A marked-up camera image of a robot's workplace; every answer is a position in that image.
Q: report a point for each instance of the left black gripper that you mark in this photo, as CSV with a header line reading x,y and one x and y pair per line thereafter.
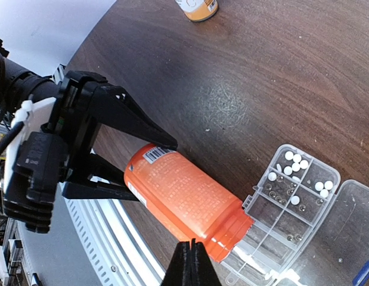
x,y
88,176

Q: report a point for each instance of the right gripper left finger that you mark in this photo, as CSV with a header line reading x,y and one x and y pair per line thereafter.
x,y
178,272

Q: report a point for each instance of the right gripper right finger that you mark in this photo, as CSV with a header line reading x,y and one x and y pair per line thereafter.
x,y
202,270

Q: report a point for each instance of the orange pill bottle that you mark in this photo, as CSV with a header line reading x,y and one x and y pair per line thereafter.
x,y
187,201

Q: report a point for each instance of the clear plastic pill organizer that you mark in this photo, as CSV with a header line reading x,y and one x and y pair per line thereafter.
x,y
298,240

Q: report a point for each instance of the grey lid vitamin bottle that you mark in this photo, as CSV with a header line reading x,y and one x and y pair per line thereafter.
x,y
198,10

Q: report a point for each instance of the white pills in organizer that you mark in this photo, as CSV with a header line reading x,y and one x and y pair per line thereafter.
x,y
301,170

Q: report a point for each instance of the front aluminium rail base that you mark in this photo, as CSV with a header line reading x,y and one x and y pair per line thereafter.
x,y
113,248

